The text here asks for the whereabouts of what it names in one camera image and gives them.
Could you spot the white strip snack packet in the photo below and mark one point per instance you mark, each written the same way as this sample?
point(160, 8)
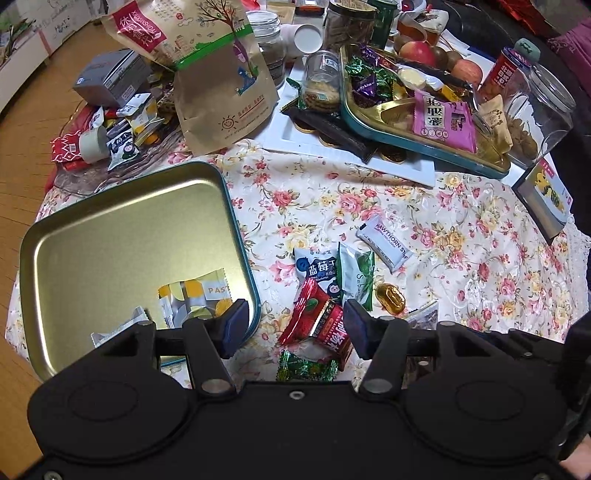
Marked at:
point(385, 242)

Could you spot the clear packet brown snack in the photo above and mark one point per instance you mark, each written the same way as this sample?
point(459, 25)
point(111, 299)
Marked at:
point(424, 317)

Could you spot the small kraft snack packet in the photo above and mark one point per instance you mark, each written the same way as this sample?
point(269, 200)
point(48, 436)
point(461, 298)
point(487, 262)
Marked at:
point(496, 122)

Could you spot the gold candy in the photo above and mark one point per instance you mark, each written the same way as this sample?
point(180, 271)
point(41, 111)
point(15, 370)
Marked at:
point(390, 297)

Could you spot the large kraft paper bag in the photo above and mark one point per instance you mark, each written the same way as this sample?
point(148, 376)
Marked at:
point(221, 92)

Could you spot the dark brown snack bar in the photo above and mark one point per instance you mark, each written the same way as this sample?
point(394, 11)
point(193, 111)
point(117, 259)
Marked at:
point(332, 134)

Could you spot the red snack packet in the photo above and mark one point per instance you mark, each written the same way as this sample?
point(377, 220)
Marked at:
point(307, 314)

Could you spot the pile of wrapped candies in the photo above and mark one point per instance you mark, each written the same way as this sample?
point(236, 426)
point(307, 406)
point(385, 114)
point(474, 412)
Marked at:
point(369, 83)

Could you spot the beige tape roll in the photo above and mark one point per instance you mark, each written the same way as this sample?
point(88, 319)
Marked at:
point(94, 144)

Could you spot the green white snack packet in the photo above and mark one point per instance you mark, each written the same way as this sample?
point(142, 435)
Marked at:
point(358, 277)

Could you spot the glass jar with lid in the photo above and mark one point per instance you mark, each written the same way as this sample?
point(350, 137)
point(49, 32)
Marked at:
point(270, 50)

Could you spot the floral tablecloth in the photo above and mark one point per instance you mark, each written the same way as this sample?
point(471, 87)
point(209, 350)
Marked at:
point(461, 258)

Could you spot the white paper cup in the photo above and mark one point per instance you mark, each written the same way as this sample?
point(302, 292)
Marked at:
point(304, 39)

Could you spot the gold foil chocolate coin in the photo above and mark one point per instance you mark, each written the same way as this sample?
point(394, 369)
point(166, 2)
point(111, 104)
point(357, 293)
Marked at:
point(305, 127)
point(393, 157)

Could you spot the tall biscuit jar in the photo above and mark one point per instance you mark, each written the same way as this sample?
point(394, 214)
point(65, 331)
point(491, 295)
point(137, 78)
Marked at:
point(348, 23)

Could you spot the green drink can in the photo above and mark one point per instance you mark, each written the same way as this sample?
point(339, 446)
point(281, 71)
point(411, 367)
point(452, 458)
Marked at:
point(383, 23)

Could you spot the grey cardboard box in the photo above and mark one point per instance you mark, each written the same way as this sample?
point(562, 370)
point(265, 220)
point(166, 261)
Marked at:
point(111, 78)

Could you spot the green candy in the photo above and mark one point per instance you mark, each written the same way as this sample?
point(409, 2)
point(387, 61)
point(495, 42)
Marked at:
point(304, 368)

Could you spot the blue white snack packet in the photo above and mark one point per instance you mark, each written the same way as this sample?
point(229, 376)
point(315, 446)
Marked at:
point(316, 272)

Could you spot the red apple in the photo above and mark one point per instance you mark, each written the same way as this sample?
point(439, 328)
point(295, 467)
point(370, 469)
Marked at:
point(418, 53)
point(467, 73)

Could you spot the red patterned flat packet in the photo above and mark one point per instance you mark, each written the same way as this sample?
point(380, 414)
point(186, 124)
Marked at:
point(64, 148)

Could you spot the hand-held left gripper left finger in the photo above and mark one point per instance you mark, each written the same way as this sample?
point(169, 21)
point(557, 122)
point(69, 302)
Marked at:
point(234, 325)

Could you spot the red label clear jar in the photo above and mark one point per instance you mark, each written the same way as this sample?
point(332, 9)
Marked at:
point(531, 101)

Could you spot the cream round snack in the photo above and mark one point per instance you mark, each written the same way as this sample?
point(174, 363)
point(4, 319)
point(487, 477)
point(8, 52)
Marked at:
point(412, 77)

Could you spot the teal tin with gold inside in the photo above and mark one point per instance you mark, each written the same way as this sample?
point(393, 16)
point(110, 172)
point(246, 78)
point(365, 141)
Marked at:
point(397, 115)

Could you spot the pile of assorted snack packets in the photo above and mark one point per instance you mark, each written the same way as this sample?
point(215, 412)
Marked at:
point(134, 124)

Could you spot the clear glass plate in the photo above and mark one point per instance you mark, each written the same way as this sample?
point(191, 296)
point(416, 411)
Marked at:
point(87, 177)

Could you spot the gold tin tray teal rim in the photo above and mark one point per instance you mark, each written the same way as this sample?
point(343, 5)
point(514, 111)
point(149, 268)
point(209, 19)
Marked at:
point(120, 240)

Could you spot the pink snack packet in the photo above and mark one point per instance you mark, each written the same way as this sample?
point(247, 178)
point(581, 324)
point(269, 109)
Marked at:
point(443, 122)

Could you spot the yellow white snack packet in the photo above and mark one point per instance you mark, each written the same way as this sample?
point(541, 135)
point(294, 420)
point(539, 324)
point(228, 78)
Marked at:
point(194, 293)

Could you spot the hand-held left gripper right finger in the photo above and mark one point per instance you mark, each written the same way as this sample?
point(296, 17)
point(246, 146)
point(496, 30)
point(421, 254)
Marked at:
point(356, 328)

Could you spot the white cabinet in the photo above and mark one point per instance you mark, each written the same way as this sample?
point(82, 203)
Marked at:
point(27, 41)

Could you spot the white rectangular tray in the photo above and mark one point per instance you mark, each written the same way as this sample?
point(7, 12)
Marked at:
point(295, 138)

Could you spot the clear plastic cookie jar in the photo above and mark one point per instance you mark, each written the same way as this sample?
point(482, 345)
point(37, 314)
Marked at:
point(321, 81)

